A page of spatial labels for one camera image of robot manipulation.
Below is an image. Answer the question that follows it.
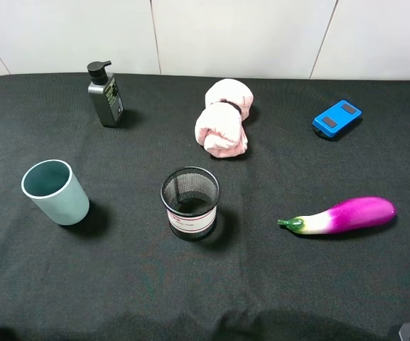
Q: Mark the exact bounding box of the teal ceramic cup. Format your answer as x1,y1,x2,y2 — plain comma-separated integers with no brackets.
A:
21,159,90,226

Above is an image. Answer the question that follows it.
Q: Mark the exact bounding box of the black mesh pen holder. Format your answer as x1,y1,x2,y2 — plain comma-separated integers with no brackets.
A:
160,166,220,242

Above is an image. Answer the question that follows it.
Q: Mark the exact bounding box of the black tablecloth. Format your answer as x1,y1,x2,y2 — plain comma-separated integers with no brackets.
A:
0,74,410,340

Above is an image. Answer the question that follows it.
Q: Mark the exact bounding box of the rolled pink towel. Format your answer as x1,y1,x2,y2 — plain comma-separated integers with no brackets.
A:
195,78,254,158

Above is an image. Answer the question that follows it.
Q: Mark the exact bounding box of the purple toy eggplant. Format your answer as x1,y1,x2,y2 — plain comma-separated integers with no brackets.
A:
278,196,396,235

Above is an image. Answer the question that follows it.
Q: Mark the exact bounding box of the black pump soap bottle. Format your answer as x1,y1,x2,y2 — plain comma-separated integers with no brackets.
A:
87,60,124,127

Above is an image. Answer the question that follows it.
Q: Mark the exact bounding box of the blue rectangular box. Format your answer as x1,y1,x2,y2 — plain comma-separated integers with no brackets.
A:
312,100,362,141

